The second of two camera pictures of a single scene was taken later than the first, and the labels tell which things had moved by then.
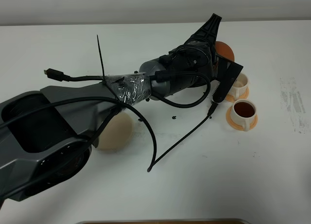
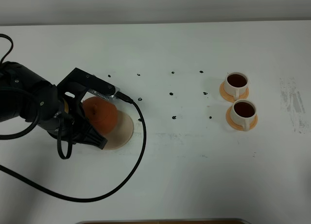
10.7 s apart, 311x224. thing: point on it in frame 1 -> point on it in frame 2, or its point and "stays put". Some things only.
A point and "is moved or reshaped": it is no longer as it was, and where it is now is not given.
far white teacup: [240, 85] stays put
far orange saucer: [231, 98] stays put
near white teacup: [243, 112] stays put
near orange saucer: [238, 126] stays put
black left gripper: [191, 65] -> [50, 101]
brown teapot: [224, 50] is moved or reshaped
